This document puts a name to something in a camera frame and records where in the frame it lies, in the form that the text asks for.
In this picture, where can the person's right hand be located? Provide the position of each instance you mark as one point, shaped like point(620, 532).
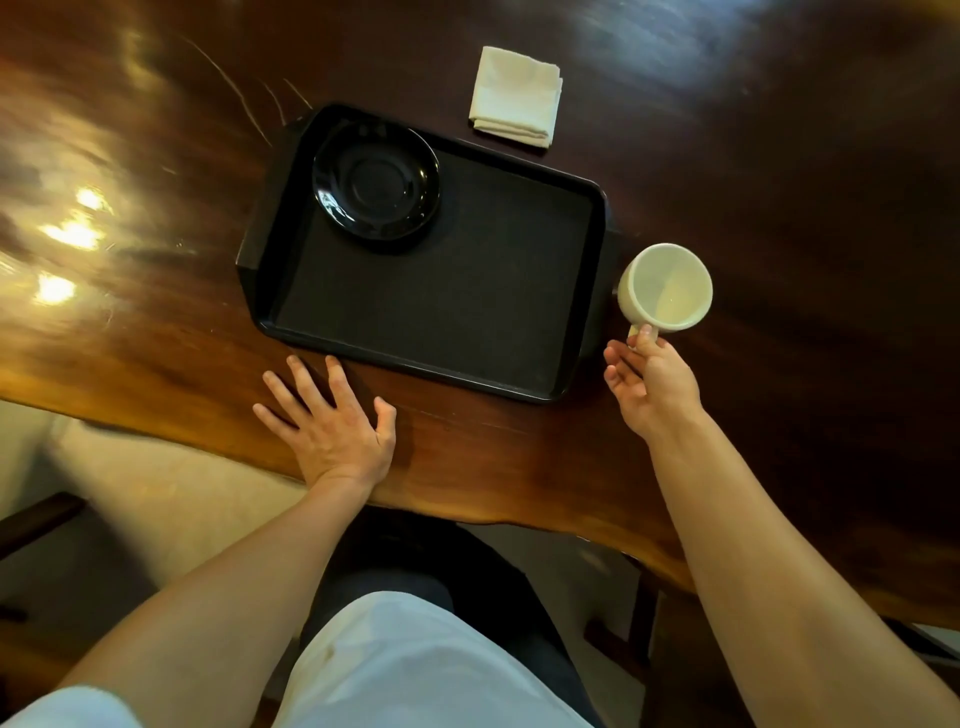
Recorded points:
point(660, 390)

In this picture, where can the person's left hand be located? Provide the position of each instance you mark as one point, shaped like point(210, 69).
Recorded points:
point(334, 439)

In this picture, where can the person's left thumb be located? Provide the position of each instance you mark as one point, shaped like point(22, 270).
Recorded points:
point(385, 424)

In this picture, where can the person's left middle finger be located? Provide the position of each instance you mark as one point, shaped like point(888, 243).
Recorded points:
point(307, 386)

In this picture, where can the person's left little finger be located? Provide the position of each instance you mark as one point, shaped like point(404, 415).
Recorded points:
point(271, 421)

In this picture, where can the person's right thumb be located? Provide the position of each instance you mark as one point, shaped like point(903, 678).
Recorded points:
point(646, 339)

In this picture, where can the white ceramic cup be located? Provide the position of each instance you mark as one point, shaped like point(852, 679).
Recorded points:
point(667, 289)

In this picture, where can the person's left forearm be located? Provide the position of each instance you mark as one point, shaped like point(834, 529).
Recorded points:
point(225, 592)

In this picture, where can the person's right forearm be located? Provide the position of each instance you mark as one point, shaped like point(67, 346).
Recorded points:
point(780, 592)

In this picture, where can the person's dark trousers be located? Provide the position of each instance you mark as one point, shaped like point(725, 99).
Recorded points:
point(450, 555)

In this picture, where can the black rectangular serving tray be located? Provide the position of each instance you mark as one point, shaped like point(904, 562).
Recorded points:
point(465, 300)

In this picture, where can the black round saucer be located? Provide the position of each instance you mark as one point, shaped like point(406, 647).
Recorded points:
point(375, 184)

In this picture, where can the person's white shirt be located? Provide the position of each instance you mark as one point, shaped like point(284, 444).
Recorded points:
point(420, 667)

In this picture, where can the dark wooden bench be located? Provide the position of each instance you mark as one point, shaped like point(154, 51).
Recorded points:
point(37, 521)

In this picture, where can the folded white cloth napkin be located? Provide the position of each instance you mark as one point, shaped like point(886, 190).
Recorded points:
point(516, 94)

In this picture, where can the wooden table leg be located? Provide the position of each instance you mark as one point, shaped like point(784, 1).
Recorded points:
point(637, 630)

